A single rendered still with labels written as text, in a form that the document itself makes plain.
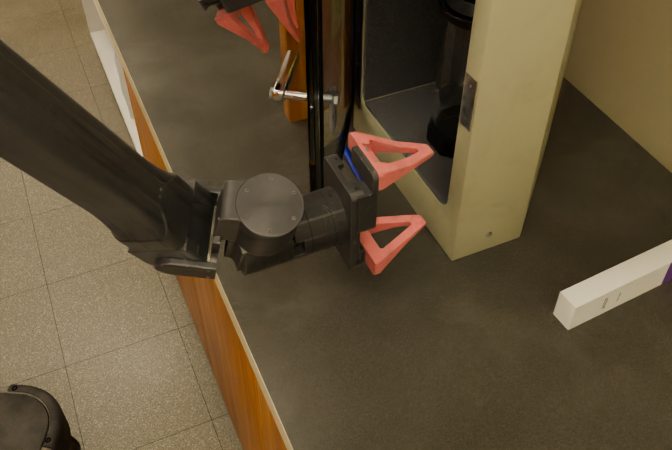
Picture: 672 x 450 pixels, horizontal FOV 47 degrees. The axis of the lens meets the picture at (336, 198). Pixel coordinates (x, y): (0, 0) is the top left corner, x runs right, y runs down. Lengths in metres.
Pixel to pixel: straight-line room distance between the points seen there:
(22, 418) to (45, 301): 0.58
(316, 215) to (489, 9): 0.28
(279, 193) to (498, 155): 0.39
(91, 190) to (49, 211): 2.02
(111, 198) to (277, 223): 0.13
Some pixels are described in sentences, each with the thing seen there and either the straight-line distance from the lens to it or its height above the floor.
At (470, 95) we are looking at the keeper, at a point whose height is 1.21.
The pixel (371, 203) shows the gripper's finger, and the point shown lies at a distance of 0.71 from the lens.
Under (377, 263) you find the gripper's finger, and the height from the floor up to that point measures 1.15.
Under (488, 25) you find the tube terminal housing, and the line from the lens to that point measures 0.84.
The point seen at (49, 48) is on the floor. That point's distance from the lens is 3.38.
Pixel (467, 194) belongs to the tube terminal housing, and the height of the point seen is 1.06.
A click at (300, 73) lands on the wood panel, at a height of 1.03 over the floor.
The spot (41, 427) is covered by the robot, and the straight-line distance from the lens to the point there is 1.83.
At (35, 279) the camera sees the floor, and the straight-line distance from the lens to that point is 2.43.
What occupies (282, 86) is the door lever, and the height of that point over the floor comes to 1.21.
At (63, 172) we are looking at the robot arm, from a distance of 0.57.
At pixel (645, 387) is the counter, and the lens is 1.01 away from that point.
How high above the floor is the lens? 1.74
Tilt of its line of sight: 44 degrees down
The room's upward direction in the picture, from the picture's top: straight up
